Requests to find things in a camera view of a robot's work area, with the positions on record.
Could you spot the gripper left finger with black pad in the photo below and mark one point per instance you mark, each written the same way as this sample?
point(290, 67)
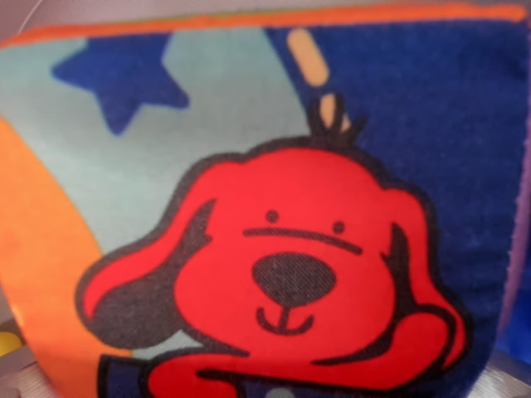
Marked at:
point(16, 377)

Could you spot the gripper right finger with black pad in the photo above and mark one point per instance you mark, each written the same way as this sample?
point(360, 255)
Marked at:
point(510, 385)

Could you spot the fabric cube with red dog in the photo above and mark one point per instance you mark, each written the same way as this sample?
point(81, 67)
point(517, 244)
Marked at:
point(290, 207)

